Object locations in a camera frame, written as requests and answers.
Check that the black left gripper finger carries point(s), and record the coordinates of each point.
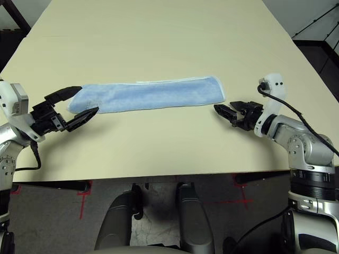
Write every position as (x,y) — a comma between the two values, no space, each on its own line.
(63,94)
(80,119)

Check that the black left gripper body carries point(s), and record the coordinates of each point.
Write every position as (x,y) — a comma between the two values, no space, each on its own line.
(47,119)

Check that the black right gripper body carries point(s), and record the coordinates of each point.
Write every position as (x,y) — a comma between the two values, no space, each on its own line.
(250,116)

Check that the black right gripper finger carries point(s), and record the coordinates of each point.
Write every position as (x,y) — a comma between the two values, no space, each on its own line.
(238,105)
(226,112)

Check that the light blue towel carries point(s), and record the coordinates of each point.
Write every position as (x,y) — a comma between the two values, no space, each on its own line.
(159,95)

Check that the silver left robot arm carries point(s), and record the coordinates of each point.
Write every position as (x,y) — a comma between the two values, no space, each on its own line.
(8,148)

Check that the black table base foot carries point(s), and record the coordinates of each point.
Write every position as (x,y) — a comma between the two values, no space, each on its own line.
(254,178)
(53,185)

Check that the red floor tape mark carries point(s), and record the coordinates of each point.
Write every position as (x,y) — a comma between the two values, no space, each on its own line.
(16,190)
(82,206)

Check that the red floor tape cross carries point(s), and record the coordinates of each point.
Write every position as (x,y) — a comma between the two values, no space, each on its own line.
(245,201)

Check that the black framed side table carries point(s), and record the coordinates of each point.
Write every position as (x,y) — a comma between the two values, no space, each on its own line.
(18,16)

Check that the grey robot left leg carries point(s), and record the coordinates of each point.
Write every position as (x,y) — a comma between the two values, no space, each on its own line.
(116,222)

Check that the grey robot leg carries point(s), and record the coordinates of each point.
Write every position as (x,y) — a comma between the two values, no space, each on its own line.
(193,217)
(116,222)

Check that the grey robot right leg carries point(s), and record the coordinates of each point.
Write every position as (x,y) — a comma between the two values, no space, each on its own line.
(193,217)

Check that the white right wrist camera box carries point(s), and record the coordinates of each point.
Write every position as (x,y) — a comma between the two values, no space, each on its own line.
(278,90)

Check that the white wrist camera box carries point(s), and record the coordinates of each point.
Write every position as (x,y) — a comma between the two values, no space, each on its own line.
(278,90)
(6,100)

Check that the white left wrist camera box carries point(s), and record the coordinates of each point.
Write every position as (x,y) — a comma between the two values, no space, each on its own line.
(6,100)

